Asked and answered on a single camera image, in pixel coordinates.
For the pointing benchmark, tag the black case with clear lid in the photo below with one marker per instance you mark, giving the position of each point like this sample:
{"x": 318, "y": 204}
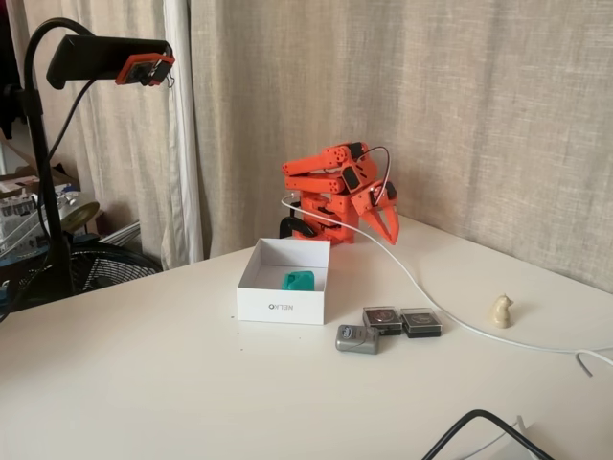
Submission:
{"x": 421, "y": 322}

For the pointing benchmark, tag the cardboard box with clutter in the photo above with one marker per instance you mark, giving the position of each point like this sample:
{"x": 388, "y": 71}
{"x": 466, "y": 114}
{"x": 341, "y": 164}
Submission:
{"x": 24, "y": 191}

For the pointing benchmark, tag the beige linen curtain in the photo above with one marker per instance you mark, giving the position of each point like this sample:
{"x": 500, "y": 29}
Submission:
{"x": 479, "y": 96}

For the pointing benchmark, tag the black gooseneck stand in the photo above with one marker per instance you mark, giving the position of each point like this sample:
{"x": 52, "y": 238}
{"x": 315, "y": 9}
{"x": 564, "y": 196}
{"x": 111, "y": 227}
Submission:
{"x": 48, "y": 191}

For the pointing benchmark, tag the black case with red coin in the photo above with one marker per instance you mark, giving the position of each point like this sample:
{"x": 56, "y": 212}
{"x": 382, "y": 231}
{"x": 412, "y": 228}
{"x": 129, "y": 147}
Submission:
{"x": 382, "y": 318}

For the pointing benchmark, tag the green rounded cube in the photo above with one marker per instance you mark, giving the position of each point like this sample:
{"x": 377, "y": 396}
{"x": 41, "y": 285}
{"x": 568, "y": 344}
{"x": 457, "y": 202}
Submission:
{"x": 299, "y": 282}

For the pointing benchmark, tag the orange camera module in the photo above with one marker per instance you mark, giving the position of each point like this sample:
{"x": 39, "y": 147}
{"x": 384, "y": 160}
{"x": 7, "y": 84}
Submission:
{"x": 143, "y": 69}

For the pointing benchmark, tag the white cardboard box bin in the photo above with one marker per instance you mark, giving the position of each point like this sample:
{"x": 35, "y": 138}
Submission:
{"x": 280, "y": 306}

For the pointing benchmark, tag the camera on black stand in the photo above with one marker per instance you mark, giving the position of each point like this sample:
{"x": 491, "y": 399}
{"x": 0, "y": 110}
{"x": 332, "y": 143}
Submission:
{"x": 134, "y": 158}

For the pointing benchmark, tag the cream animal figurine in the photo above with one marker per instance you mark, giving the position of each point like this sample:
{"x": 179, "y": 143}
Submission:
{"x": 502, "y": 311}

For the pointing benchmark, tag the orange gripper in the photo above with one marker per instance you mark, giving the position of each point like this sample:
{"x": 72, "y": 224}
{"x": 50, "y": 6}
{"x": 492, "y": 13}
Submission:
{"x": 369, "y": 207}

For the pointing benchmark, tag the black camera holder bar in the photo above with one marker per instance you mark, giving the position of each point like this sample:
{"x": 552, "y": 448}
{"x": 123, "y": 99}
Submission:
{"x": 96, "y": 55}

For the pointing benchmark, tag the black floor fan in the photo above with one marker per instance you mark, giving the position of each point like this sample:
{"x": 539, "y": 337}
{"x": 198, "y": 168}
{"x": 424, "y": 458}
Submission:
{"x": 115, "y": 268}

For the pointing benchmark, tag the grey metal tin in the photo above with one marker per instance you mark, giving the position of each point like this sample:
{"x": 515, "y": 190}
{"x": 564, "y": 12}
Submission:
{"x": 356, "y": 339}

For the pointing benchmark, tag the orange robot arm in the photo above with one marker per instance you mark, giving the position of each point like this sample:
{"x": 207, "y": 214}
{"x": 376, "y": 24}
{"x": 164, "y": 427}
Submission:
{"x": 311, "y": 167}

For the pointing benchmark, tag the gold lamp shade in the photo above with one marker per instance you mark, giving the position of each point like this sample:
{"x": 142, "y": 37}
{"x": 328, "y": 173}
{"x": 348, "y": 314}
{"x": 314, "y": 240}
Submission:
{"x": 79, "y": 213}

